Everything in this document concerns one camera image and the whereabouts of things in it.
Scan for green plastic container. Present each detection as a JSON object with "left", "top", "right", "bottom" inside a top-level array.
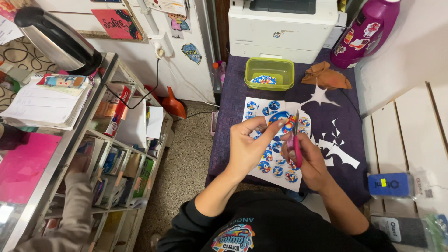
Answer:
[{"left": 244, "top": 57, "right": 295, "bottom": 91}]

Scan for person's black sweatshirt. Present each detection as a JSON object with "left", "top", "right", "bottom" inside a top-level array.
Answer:
[{"left": 156, "top": 190, "right": 398, "bottom": 252}]

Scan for black packaged sponge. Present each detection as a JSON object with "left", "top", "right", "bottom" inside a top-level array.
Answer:
[{"left": 370, "top": 216, "right": 429, "bottom": 248}]

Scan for round cartoon sticker cutout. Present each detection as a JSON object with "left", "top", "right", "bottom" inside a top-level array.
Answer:
[{"left": 267, "top": 111, "right": 297, "bottom": 134}]

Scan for small bottles beside table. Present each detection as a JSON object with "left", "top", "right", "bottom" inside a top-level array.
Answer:
[{"left": 212, "top": 61, "right": 227, "bottom": 94}]

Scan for printed cartoon sticker sheet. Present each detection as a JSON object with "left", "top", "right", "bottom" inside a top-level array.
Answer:
[{"left": 242, "top": 97, "right": 312, "bottom": 193}]

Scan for cartoon drawing on paper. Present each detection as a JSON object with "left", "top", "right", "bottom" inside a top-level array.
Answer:
[{"left": 167, "top": 13, "right": 192, "bottom": 34}]

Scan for star shaped paper scrap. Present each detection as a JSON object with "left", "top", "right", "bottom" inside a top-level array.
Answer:
[{"left": 300, "top": 81, "right": 341, "bottom": 108}]

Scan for glass display shelf with goods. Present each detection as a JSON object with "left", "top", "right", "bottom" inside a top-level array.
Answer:
[{"left": 0, "top": 52, "right": 174, "bottom": 252}]

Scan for white wall socket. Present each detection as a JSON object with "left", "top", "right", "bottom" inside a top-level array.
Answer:
[{"left": 150, "top": 32, "right": 174, "bottom": 59}]

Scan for stack of notebooks and papers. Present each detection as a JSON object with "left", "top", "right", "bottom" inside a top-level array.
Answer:
[{"left": 0, "top": 73, "right": 94, "bottom": 131}]

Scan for person's left hand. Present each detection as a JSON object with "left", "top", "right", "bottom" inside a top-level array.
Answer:
[{"left": 226, "top": 116, "right": 287, "bottom": 180}]

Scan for white printer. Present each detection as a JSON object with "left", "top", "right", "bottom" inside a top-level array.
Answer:
[{"left": 228, "top": 0, "right": 339, "bottom": 64}]

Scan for person's right hand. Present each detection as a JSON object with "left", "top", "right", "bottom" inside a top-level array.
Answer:
[{"left": 280, "top": 132, "right": 333, "bottom": 194}]

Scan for orange dustpan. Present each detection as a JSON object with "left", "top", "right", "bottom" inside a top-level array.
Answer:
[{"left": 161, "top": 86, "right": 187, "bottom": 119}]

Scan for pink handled scissors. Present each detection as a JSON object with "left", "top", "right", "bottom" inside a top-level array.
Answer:
[{"left": 286, "top": 110, "right": 303, "bottom": 168}]

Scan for orange cloth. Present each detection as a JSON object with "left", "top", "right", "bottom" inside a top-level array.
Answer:
[{"left": 301, "top": 61, "right": 353, "bottom": 90}]

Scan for black power cable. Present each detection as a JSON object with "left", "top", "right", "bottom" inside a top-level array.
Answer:
[{"left": 97, "top": 58, "right": 160, "bottom": 110}]

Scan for pink painted sign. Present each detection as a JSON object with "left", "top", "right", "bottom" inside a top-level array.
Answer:
[{"left": 91, "top": 9, "right": 144, "bottom": 40}]

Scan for steel electric kettle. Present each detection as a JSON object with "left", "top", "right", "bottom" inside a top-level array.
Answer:
[{"left": 14, "top": 6, "right": 103, "bottom": 76}]

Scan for blue shield sticker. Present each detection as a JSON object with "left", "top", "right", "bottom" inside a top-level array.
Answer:
[{"left": 181, "top": 43, "right": 202, "bottom": 65}]

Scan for purple table cloth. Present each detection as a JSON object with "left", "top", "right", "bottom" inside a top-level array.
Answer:
[{"left": 205, "top": 48, "right": 371, "bottom": 207}]

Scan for cut round stickers pile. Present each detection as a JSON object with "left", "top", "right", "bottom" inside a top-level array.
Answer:
[{"left": 251, "top": 75, "right": 277, "bottom": 85}]

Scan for white paper scraps heap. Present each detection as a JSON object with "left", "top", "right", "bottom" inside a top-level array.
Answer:
[{"left": 310, "top": 118, "right": 361, "bottom": 169}]

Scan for purple bottle with stickers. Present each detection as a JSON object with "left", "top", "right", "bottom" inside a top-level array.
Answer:
[{"left": 330, "top": 0, "right": 402, "bottom": 69}]

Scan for blue packaged sponge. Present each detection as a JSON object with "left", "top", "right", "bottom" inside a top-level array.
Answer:
[{"left": 367, "top": 172, "right": 411, "bottom": 197}]

